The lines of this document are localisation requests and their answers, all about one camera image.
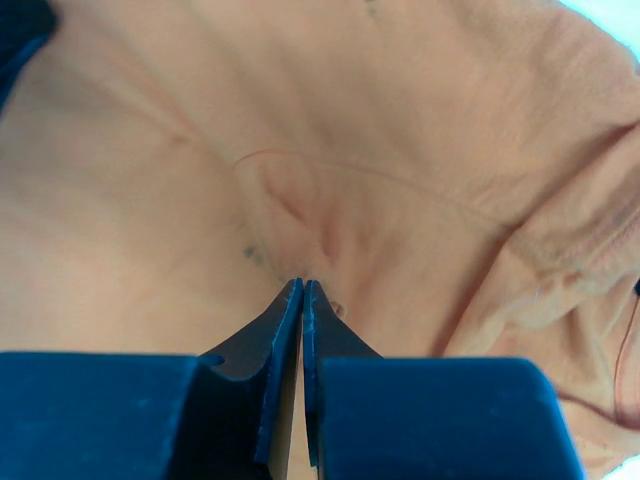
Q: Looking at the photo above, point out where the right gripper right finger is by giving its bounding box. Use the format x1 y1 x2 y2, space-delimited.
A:
302 281 585 480

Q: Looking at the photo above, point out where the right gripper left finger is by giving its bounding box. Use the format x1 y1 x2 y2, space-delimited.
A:
1 279 303 479

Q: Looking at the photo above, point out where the orange t shirt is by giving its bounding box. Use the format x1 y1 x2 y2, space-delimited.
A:
1 1 639 479

